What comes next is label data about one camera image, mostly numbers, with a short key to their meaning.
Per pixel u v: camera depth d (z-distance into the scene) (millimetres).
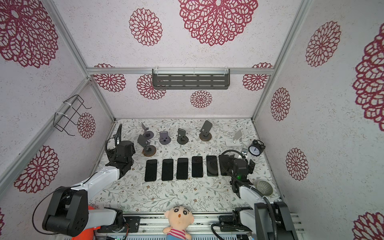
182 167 942
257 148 947
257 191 538
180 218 683
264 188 834
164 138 1030
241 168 661
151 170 930
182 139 1036
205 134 1044
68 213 416
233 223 693
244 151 748
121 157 673
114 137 742
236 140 1005
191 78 920
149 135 1095
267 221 422
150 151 1008
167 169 922
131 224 733
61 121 732
